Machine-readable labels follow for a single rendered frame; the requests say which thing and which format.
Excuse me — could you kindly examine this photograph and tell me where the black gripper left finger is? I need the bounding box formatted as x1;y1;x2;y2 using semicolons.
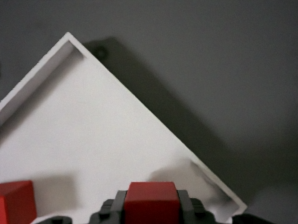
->
35;190;128;224

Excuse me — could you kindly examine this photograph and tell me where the red block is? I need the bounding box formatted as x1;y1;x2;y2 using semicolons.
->
124;182;180;224
0;180;37;224

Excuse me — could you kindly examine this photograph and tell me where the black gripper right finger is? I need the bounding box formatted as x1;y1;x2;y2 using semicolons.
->
176;190;274;224

